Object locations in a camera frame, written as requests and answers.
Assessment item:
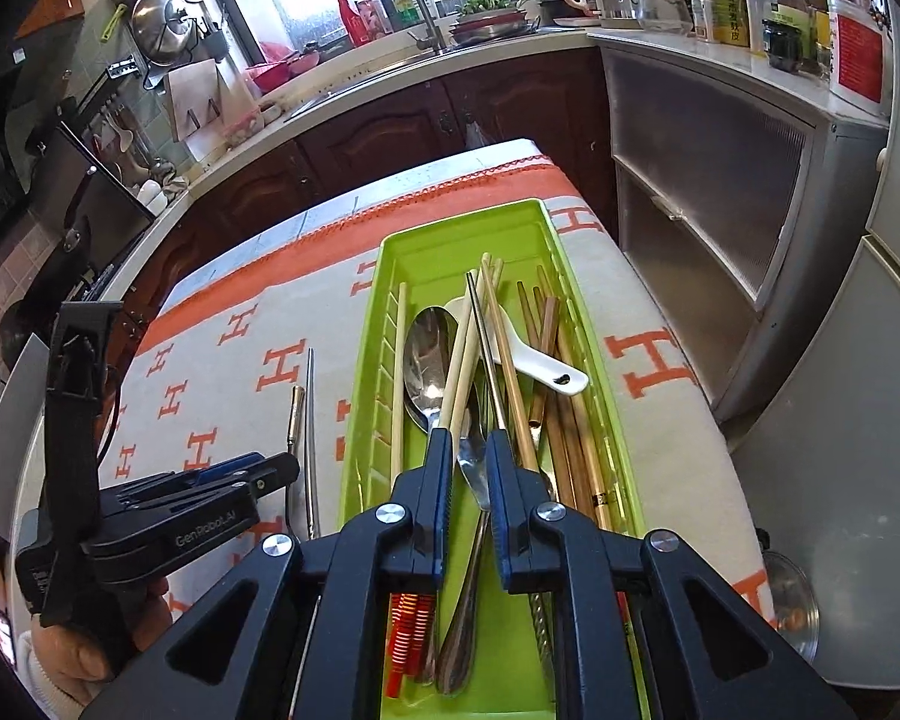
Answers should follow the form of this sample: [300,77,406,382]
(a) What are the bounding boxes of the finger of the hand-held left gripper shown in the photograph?
[101,452,269,512]
[120,456,302,512]

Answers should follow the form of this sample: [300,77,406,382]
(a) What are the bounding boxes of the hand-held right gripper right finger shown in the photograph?
[484,430,856,720]

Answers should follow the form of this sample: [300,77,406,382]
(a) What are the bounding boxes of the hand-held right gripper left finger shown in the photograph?
[82,427,457,720]

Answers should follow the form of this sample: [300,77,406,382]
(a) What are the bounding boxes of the metal fork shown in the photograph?
[436,390,494,695]

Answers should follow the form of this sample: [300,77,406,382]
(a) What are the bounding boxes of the plain steel chopstick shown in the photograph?
[304,347,322,541]

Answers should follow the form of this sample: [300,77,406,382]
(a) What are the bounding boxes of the tan chopstick dark band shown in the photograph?
[551,296,617,533]

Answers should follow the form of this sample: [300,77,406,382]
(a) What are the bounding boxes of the red striped bamboo chopstick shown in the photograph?
[481,253,541,472]
[439,261,496,432]
[450,258,505,436]
[387,282,421,695]

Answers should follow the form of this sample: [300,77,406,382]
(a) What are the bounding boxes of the white ceramic spoon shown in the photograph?
[444,295,592,397]

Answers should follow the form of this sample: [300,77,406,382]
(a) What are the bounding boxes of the large metal spoon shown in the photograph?
[403,306,460,436]

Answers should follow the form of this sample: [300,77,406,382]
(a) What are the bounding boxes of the twisted steel chopstick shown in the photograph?
[465,271,557,704]

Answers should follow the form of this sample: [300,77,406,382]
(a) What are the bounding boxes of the green plastic utensil tray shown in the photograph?
[336,197,652,720]

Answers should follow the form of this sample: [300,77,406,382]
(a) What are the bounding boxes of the person's left forearm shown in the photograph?
[15,637,113,720]

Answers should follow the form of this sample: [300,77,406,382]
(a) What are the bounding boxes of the person's left hand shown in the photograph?
[32,576,173,685]

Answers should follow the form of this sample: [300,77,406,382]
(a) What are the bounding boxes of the orange patterned blanket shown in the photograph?
[94,154,777,720]

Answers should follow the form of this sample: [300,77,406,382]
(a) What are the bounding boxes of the white bowl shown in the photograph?
[136,176,188,215]

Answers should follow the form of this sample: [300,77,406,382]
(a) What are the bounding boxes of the dark glass stove screen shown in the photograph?
[49,124,158,271]

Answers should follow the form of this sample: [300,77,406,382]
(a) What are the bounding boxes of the round steel lid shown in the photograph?
[761,551,822,665]

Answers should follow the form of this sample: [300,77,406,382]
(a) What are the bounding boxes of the clear food container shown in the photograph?
[221,101,282,147]

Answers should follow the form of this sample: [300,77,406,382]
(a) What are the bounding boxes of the black range hood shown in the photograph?
[0,67,53,256]

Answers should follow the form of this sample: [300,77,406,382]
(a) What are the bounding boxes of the grey cabinet frosted doors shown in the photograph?
[596,34,893,458]

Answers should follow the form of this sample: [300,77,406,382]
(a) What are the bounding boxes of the brown wooden kitchen cabinets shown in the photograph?
[120,41,620,338]

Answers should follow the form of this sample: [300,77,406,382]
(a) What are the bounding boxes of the grey refrigerator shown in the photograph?
[727,0,900,691]

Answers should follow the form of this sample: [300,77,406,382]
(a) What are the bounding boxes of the white cutting board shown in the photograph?
[163,58,222,142]

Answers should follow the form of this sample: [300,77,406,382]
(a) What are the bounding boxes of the steel kitchen sink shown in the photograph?
[281,52,458,125]

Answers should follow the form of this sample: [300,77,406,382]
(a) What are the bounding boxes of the pink plastic basin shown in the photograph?
[247,60,293,91]

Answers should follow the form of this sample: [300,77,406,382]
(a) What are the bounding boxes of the steel basin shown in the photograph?
[448,6,535,44]

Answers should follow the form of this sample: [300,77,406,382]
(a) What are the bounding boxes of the steel sink faucet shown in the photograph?
[366,0,445,55]

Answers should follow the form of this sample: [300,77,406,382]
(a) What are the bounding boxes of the dark glass jar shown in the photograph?
[761,19,805,74]

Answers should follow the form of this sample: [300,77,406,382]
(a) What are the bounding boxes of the yellow green tin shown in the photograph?
[694,0,751,46]

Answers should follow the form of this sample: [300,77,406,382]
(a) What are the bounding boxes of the white plastic bottle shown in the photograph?
[742,0,770,53]

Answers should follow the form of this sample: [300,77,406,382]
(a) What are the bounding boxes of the oil bottle green label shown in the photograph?
[765,0,815,65]

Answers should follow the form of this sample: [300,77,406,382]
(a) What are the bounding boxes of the white bucket red label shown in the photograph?
[825,0,893,119]

